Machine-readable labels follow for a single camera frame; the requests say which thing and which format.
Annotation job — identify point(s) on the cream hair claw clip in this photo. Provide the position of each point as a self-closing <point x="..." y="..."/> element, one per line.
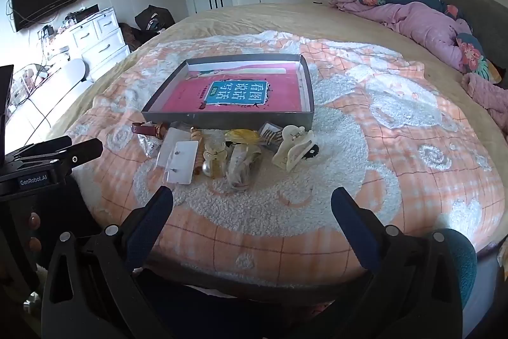
<point x="291" y="150"/>

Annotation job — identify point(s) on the yellow hair accessory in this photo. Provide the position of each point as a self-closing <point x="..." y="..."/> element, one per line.
<point x="243" y="135"/>

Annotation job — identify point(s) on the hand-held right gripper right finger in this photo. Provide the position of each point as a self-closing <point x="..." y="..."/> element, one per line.
<point x="352" y="226"/>

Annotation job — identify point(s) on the clear plastic packet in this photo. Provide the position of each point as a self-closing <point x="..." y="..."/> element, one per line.
<point x="180" y="164"/>

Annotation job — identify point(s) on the brown clothes pile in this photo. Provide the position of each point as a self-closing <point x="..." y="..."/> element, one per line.
<point x="133" y="35"/>

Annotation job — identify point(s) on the grey headboard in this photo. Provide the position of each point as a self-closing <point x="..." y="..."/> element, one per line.
<point x="488" y="13"/>

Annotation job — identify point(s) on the white round stool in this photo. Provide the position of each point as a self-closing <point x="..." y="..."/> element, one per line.
<point x="71" y="71"/>

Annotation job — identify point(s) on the silver foil bag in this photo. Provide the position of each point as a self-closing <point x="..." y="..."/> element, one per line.
<point x="147" y="145"/>

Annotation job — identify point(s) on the pink fuzzy cloth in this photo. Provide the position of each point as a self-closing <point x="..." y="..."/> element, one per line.
<point x="488" y="92"/>

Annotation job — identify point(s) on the rose gold spiral hair clip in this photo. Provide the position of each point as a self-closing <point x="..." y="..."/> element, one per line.
<point x="197" y="140"/>

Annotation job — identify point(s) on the clear plastic jewelry bag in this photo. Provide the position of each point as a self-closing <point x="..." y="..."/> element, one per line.
<point x="244" y="166"/>

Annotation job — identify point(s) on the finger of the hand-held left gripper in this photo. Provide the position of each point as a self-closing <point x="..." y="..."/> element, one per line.
<point x="81" y="151"/>
<point x="43" y="147"/>

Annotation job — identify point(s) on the beige bed sheet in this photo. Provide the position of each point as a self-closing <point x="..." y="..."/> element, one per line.
<point x="246" y="19"/>

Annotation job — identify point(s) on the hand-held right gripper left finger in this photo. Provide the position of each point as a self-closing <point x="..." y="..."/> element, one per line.
<point x="155" y="211"/>

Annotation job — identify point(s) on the orange checked fleece blanket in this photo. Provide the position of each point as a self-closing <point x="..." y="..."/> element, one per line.
<point x="397" y="148"/>

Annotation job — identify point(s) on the person's left hand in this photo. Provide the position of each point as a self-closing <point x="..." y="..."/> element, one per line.
<point x="33" y="220"/>

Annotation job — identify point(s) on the white dresser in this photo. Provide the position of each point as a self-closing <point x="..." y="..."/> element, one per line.
<point x="99" y="41"/>

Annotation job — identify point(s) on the pink book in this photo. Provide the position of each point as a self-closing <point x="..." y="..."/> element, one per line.
<point x="234" y="92"/>

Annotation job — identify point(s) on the clear plastic bag card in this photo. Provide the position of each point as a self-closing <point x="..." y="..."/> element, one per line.
<point x="168" y="146"/>

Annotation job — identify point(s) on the pearl flower hair clip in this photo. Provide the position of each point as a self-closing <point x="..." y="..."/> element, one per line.
<point x="212" y="164"/>

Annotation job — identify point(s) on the black bag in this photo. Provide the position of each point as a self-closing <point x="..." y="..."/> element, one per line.
<point x="154" y="18"/>

